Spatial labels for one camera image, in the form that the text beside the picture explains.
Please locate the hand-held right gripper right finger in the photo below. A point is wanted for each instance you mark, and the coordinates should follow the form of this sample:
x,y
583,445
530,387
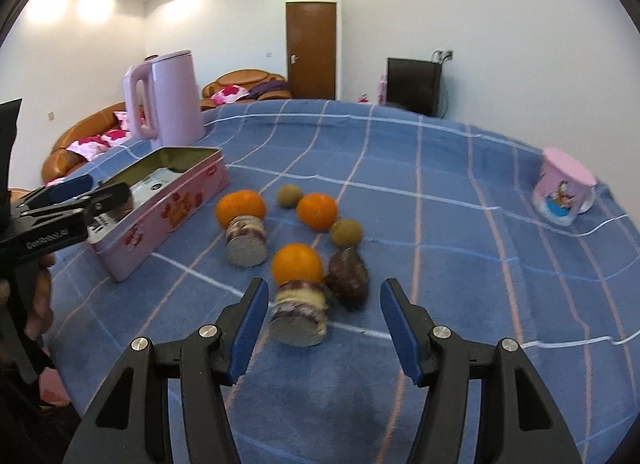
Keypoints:
x,y
400,329

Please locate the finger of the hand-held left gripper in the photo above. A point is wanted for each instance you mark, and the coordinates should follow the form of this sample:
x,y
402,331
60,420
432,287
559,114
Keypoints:
x,y
70,188
107,199

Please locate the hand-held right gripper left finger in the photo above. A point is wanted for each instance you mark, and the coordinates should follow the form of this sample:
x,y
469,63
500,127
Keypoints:
x,y
248,329

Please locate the pink tin box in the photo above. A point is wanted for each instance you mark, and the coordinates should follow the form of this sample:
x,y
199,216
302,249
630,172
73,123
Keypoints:
x,y
165,214

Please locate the whole purple sweet potato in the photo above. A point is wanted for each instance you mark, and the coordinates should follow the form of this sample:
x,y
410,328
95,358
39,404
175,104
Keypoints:
x,y
347,279

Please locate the orange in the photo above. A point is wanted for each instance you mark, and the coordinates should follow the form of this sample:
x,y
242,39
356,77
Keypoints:
x,y
296,264
316,210
240,206

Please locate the brown round fruit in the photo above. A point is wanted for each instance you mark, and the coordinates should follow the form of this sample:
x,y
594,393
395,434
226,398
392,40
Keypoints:
x,y
288,195
346,232

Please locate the person's left hand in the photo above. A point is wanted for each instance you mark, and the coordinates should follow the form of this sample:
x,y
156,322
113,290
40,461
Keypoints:
x,y
42,289

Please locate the pink floral cushion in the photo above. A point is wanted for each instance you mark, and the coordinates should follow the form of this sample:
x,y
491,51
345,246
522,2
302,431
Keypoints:
x,y
230,93
117,137
85,147
127,121

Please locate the white printed paper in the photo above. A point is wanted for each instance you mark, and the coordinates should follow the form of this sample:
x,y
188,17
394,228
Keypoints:
x,y
155,181

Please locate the long brown leather sofa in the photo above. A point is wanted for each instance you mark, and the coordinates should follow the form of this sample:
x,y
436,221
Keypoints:
x,y
80,131

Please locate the blue plaid blanket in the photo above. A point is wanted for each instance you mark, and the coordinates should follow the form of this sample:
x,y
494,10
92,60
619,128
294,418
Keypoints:
x,y
425,244

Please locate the pink electric kettle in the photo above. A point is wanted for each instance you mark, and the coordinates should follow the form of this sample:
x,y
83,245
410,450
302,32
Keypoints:
x,y
175,98

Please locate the small brown leather sofa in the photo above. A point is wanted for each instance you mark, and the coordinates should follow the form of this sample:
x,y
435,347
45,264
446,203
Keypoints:
x,y
240,78

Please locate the purple cloth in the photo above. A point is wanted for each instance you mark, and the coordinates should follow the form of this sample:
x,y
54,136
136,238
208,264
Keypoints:
x,y
272,89

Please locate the pink cup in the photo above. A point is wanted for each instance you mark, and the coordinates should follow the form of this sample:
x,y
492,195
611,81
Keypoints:
x,y
562,189

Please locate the black television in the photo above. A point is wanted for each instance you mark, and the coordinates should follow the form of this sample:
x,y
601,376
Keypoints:
x,y
412,86

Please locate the brown wooden door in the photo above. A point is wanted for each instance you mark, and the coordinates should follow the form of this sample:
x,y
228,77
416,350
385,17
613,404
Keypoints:
x,y
310,51

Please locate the wall socket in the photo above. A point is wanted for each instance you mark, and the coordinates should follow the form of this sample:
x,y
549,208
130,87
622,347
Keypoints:
x,y
445,53

